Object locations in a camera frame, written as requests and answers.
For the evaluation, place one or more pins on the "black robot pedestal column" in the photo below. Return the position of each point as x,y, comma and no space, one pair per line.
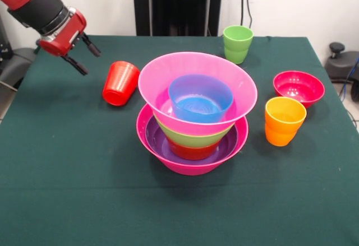
174,5

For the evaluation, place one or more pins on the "blue bowl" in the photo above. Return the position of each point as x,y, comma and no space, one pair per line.
200,108

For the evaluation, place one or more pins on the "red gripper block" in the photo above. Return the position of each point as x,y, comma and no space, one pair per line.
66,37

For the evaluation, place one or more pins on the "small magenta bowl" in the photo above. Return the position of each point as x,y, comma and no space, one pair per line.
300,89

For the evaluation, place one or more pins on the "purple bowl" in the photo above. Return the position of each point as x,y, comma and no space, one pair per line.
157,145

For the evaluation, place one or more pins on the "red cup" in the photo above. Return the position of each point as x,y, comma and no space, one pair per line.
120,83

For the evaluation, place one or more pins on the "dark green tablecloth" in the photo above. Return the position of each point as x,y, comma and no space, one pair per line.
112,201

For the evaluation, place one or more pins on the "large pink bowl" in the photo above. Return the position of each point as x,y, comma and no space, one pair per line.
190,169
157,75

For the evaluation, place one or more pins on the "orange-red bowl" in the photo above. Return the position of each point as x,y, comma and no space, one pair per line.
193,153

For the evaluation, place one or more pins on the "light green bowl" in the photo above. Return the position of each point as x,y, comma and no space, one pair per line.
193,141

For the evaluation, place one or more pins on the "orange cup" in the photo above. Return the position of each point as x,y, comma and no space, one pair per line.
284,125

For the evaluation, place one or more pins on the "light green cup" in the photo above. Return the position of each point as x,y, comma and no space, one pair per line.
238,47

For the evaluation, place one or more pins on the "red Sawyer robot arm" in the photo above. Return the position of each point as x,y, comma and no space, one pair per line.
36,5

